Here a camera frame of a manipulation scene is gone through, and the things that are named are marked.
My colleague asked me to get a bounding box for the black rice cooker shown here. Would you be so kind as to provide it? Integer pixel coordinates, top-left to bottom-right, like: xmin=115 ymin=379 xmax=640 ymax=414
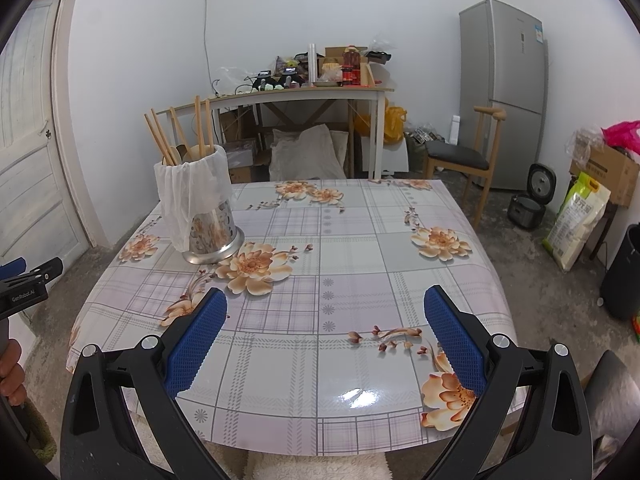
xmin=507 ymin=163 xmax=559 ymax=231

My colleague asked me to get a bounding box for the floral plaid tablecloth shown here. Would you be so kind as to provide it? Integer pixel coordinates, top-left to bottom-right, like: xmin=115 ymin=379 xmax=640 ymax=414
xmin=65 ymin=178 xmax=519 ymax=457

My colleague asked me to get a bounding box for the red oil bottle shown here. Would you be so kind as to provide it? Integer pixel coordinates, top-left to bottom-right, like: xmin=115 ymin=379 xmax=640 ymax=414
xmin=341 ymin=46 xmax=362 ymax=86

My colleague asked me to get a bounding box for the printed cardboard box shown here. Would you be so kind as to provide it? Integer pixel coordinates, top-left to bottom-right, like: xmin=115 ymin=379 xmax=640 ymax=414
xmin=570 ymin=142 xmax=640 ymax=207

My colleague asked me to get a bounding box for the clear plastic bag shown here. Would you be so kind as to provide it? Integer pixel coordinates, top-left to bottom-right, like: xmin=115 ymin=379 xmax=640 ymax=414
xmin=565 ymin=129 xmax=606 ymax=159

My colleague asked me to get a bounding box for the green white rice bag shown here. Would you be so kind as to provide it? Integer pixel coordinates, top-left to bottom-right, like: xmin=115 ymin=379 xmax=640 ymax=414
xmin=542 ymin=171 xmax=612 ymax=272

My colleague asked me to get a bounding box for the white sack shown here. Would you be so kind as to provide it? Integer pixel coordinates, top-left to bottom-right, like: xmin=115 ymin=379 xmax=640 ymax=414
xmin=270 ymin=125 xmax=349 ymax=181

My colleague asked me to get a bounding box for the plastic-wrapped box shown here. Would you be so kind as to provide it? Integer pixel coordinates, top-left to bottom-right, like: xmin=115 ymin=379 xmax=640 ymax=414
xmin=222 ymin=140 xmax=259 ymax=166

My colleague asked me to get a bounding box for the person's left hand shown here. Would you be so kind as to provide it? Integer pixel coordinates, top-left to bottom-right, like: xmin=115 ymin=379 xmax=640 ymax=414
xmin=0 ymin=341 xmax=28 ymax=407

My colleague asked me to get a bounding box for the pink plastic bag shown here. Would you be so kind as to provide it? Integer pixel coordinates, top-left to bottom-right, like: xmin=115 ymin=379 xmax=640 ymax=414
xmin=601 ymin=120 xmax=640 ymax=150

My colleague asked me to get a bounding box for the white storage box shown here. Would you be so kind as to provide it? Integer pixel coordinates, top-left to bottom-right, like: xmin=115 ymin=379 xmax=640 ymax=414
xmin=362 ymin=137 xmax=409 ymax=179

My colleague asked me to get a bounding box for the metal utensil holder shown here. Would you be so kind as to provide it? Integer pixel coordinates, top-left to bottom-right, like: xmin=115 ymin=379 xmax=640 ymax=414
xmin=154 ymin=144 xmax=246 ymax=266

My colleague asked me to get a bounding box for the white panelled door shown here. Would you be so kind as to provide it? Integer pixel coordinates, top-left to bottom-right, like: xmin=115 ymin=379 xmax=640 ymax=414
xmin=0 ymin=0 xmax=109 ymax=262

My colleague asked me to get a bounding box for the bunch of wooden chopsticks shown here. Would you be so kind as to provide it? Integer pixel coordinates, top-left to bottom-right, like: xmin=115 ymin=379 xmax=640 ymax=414
xmin=144 ymin=95 xmax=216 ymax=166

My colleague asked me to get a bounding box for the dark green bag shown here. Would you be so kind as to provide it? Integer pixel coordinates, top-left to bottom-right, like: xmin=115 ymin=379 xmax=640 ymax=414
xmin=405 ymin=127 xmax=446 ymax=169

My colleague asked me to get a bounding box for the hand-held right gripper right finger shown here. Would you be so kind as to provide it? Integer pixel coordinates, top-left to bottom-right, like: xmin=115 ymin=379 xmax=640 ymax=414
xmin=422 ymin=285 xmax=593 ymax=480

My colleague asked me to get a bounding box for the silver refrigerator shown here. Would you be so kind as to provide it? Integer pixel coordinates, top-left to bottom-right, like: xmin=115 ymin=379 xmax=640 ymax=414
xmin=459 ymin=0 xmax=549 ymax=192

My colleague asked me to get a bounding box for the wooden chair with black seat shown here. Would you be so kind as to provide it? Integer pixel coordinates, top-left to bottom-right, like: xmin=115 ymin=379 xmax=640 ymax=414
xmin=424 ymin=106 xmax=507 ymax=229

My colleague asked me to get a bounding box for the white desk with wooden top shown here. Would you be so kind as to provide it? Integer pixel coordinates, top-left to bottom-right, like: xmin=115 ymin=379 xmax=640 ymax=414
xmin=150 ymin=85 xmax=396 ymax=182

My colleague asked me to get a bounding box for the black trash bin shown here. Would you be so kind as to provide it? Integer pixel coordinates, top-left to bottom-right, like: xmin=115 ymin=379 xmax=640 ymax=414
xmin=599 ymin=224 xmax=640 ymax=322

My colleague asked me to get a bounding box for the yellow plastic bag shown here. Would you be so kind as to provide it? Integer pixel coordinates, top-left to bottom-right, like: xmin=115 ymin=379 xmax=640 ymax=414
xmin=355 ymin=106 xmax=407 ymax=144

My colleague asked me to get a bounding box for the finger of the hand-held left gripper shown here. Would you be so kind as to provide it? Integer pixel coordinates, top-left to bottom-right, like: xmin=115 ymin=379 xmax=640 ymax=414
xmin=0 ymin=257 xmax=27 ymax=281
xmin=0 ymin=257 xmax=65 ymax=297

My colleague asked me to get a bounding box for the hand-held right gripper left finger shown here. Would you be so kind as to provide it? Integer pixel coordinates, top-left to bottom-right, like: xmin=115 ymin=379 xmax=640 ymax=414
xmin=60 ymin=287 xmax=230 ymax=480

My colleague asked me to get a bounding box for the wall cable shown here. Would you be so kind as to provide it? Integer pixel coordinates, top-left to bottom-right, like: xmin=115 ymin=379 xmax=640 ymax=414
xmin=202 ymin=0 xmax=222 ymax=97

